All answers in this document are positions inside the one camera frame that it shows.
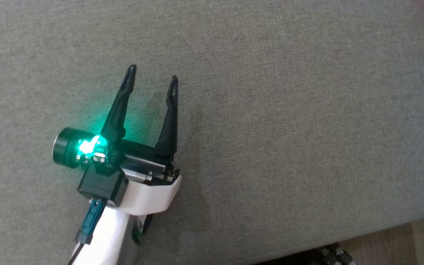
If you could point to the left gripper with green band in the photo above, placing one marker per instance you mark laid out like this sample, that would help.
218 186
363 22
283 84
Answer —
149 191

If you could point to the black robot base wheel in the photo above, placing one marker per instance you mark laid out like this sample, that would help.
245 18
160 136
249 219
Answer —
335 257

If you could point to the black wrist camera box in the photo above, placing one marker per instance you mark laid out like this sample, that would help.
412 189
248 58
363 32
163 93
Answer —
101 186

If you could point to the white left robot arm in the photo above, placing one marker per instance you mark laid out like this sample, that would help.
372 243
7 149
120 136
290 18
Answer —
112 239

